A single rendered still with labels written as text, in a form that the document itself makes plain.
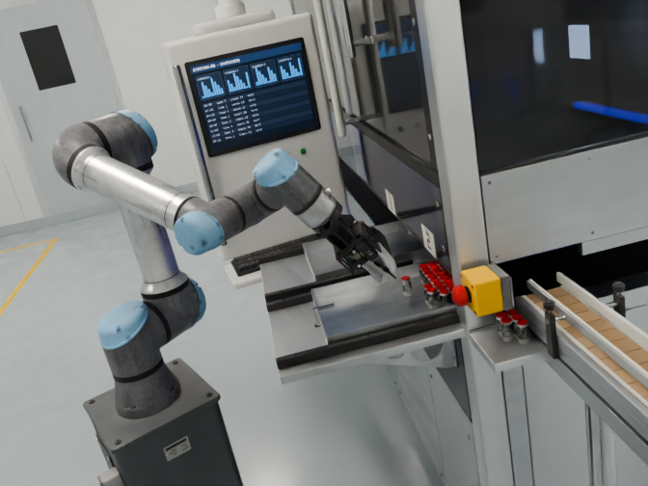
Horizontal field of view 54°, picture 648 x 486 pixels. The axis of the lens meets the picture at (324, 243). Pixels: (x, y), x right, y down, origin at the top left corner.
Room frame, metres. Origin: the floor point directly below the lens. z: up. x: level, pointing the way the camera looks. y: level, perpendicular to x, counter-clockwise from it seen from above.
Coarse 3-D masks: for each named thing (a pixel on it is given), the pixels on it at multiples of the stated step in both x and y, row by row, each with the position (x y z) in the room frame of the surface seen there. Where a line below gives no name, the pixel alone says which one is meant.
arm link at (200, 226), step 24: (72, 144) 1.26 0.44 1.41; (96, 144) 1.30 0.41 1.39; (72, 168) 1.22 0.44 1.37; (96, 168) 1.21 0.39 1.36; (120, 168) 1.20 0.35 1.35; (96, 192) 1.21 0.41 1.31; (120, 192) 1.16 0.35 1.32; (144, 192) 1.13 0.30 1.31; (168, 192) 1.12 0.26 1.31; (144, 216) 1.15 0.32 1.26; (168, 216) 1.09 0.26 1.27; (192, 216) 1.04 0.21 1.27; (216, 216) 1.05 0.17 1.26; (240, 216) 1.09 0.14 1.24; (192, 240) 1.03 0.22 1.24; (216, 240) 1.04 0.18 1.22
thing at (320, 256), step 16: (384, 224) 1.80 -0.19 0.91; (400, 224) 1.81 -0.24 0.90; (320, 240) 1.78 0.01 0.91; (400, 240) 1.73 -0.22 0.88; (416, 240) 1.70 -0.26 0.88; (320, 256) 1.73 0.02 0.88; (400, 256) 1.55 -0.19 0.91; (416, 256) 1.55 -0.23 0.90; (432, 256) 1.55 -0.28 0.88; (320, 272) 1.62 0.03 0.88; (336, 272) 1.53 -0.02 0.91
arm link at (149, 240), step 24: (96, 120) 1.36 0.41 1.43; (120, 120) 1.38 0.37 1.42; (144, 120) 1.42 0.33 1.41; (120, 144) 1.34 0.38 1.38; (144, 144) 1.39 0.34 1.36; (144, 168) 1.37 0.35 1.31; (144, 240) 1.36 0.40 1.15; (168, 240) 1.40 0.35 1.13; (144, 264) 1.37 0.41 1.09; (168, 264) 1.38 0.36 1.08; (144, 288) 1.37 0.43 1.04; (168, 288) 1.35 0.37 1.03; (192, 288) 1.41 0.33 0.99; (168, 312) 1.33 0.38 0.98; (192, 312) 1.38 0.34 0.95
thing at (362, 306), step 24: (312, 288) 1.44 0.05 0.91; (336, 288) 1.44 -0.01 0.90; (360, 288) 1.45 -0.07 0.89; (384, 288) 1.43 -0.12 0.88; (336, 312) 1.35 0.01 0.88; (360, 312) 1.33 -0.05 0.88; (384, 312) 1.30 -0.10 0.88; (408, 312) 1.28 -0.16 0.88; (432, 312) 1.20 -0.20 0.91; (336, 336) 1.19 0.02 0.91; (360, 336) 1.19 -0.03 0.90
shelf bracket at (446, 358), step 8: (448, 344) 1.26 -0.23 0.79; (408, 352) 1.25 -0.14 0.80; (440, 352) 1.26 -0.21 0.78; (448, 352) 1.26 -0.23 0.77; (376, 360) 1.24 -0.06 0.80; (384, 360) 1.24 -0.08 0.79; (392, 360) 1.24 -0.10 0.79; (400, 360) 1.25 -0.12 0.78; (408, 360) 1.25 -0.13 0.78; (416, 360) 1.25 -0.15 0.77; (432, 360) 1.25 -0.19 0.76; (440, 360) 1.25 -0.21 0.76; (448, 360) 1.26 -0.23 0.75; (456, 360) 1.25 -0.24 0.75
